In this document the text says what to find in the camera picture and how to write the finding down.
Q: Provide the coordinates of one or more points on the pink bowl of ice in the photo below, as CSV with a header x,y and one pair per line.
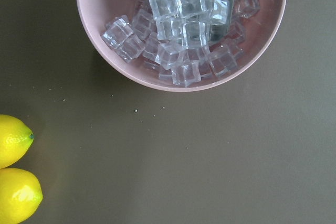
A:
x,y
181,45

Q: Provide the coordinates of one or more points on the lower whole yellow lemon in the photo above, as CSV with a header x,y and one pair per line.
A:
x,y
21,195

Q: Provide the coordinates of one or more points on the upper whole yellow lemon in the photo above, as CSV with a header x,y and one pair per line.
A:
x,y
16,139

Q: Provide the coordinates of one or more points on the whole yellow lemon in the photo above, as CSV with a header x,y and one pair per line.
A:
x,y
21,195
16,139

